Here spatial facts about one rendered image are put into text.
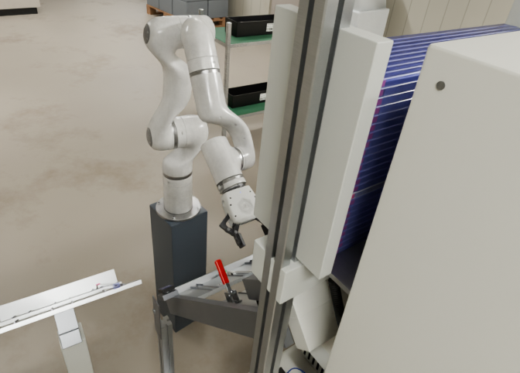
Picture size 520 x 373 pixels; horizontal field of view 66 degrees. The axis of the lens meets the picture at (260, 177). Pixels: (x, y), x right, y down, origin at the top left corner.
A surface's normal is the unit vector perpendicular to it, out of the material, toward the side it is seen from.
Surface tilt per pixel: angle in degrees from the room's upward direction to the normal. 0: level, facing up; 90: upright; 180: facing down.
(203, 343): 0
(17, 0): 90
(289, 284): 90
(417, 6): 90
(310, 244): 90
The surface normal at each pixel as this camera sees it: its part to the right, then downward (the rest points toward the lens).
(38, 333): 0.09, -0.83
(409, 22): -0.75, 0.31
